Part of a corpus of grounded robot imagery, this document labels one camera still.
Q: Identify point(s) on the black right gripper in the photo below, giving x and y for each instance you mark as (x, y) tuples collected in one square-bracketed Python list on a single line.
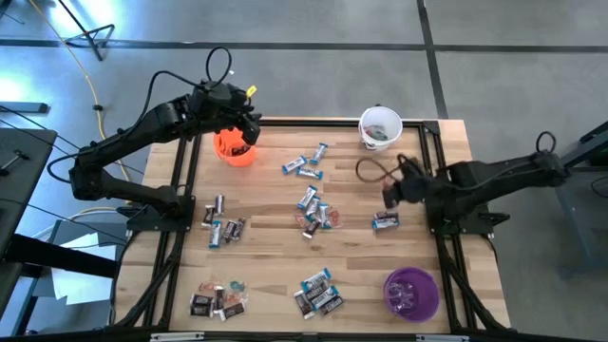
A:
[(413, 183)]

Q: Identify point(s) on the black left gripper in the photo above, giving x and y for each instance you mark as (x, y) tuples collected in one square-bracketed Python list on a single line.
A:
[(244, 114)]

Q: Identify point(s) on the red clear-wrapped candy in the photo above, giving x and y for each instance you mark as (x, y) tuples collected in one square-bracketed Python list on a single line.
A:
[(373, 129), (240, 151), (335, 216)]

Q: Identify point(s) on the green clear-wrapped candy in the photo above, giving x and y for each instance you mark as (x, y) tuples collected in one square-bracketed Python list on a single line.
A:
[(381, 135)]

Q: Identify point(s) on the white jack-o-lantern bucket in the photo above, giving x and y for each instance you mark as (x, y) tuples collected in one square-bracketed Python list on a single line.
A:
[(394, 123)]

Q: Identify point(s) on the orange clear-wrapped candy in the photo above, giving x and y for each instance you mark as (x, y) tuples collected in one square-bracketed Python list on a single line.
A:
[(207, 287), (300, 221), (236, 298)]

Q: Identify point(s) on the teal clear-wrapped candy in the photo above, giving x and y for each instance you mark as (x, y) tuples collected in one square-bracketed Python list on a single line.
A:
[(237, 286)]

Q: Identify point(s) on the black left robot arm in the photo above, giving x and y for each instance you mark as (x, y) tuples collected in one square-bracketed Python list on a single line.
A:
[(142, 126)]

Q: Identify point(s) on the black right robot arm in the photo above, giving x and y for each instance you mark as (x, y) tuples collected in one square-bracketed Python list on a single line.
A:
[(499, 173)]

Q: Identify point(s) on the silver blue-end candy packet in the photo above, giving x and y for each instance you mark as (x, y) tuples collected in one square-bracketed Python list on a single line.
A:
[(317, 289)]

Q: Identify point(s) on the orange plastic bucket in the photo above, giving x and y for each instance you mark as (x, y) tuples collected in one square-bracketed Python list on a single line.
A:
[(223, 152)]

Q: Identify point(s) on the yellow tag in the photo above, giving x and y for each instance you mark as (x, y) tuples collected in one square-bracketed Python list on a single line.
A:
[(251, 90)]

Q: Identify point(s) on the purple plastic bowl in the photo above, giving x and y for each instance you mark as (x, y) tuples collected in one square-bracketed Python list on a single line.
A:
[(423, 304)]

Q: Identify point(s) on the grey metal table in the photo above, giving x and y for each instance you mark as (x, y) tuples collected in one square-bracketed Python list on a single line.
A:
[(565, 162)]

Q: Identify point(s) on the black tripod stand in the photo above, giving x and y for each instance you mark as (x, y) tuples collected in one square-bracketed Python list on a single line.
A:
[(93, 48)]

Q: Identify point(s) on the white paper sheet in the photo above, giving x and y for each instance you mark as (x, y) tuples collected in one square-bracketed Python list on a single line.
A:
[(95, 242), (83, 287)]

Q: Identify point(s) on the dark grey floor bar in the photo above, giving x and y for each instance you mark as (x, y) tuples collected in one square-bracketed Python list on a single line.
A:
[(24, 108)]

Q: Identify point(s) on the black table beam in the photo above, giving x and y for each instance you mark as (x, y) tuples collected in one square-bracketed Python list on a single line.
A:
[(57, 256)]

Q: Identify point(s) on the black side table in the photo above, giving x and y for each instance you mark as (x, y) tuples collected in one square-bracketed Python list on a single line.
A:
[(24, 190)]

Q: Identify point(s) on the black aluminium table frame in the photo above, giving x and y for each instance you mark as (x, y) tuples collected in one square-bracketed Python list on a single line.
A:
[(309, 123)]

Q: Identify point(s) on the silver metal bracket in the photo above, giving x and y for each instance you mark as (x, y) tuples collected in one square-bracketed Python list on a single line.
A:
[(176, 336), (442, 338)]

